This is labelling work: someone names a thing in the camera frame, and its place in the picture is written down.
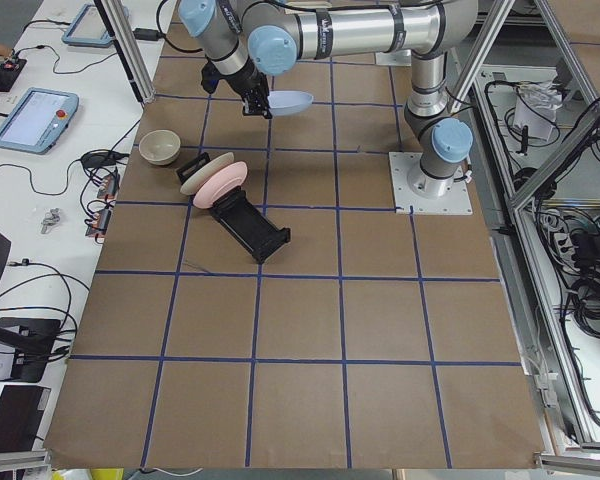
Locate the blue teach pendant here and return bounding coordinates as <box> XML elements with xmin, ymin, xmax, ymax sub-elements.
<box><xmin>0</xmin><ymin>87</ymin><xmax>80</xmax><ymax>154</ymax></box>
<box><xmin>62</xmin><ymin>3</ymin><xmax>113</xmax><ymax>48</ymax></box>

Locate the aluminium frame post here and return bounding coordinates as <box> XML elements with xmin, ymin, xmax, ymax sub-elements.
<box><xmin>94</xmin><ymin>0</ymin><xmax>156</xmax><ymax>105</ymax></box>

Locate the blue plate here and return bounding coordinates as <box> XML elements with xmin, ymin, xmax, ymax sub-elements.
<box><xmin>268</xmin><ymin>90</ymin><xmax>314</xmax><ymax>117</ymax></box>

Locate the cream plate in rack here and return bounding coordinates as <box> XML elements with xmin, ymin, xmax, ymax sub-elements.
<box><xmin>180</xmin><ymin>152</ymin><xmax>235</xmax><ymax>196</ymax></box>

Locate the beige bowl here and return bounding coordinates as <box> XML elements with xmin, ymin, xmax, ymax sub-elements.
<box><xmin>138</xmin><ymin>130</ymin><xmax>181</xmax><ymax>166</ymax></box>

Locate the black dish rack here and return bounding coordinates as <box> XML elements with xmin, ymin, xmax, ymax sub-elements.
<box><xmin>176</xmin><ymin>152</ymin><xmax>291</xmax><ymax>264</ymax></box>

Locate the black monitor stand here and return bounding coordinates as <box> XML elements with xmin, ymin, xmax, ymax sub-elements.
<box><xmin>0</xmin><ymin>233</ymin><xmax>60</xmax><ymax>383</ymax></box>

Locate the pink plate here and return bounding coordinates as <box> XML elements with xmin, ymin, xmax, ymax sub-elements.
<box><xmin>193</xmin><ymin>161</ymin><xmax>248</xmax><ymax>209</ymax></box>

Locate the black power adapter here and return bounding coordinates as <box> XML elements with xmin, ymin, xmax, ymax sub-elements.
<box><xmin>133</xmin><ymin>28</ymin><xmax>165</xmax><ymax>42</ymax></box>

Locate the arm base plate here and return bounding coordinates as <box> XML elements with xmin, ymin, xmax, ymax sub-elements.
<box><xmin>375</xmin><ymin>49</ymin><xmax>412</xmax><ymax>67</ymax></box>
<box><xmin>389</xmin><ymin>152</ymin><xmax>473</xmax><ymax>216</ymax></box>

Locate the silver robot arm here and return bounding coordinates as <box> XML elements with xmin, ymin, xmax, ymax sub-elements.
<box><xmin>178</xmin><ymin>1</ymin><xmax>478</xmax><ymax>199</ymax></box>

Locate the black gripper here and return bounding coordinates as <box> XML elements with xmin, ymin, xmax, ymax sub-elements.
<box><xmin>201</xmin><ymin>58</ymin><xmax>271</xmax><ymax>119</ymax></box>

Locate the far blue teach pendant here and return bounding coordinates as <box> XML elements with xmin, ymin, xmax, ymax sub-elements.
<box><xmin>62</xmin><ymin>3</ymin><xmax>113</xmax><ymax>48</ymax></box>

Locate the near blue teach pendant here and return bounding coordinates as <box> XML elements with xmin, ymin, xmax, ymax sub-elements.
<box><xmin>0</xmin><ymin>87</ymin><xmax>80</xmax><ymax>154</ymax></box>

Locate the small metal clamp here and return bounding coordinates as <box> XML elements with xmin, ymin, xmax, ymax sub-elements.
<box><xmin>40</xmin><ymin>208</ymin><xmax>61</xmax><ymax>235</ymax></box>

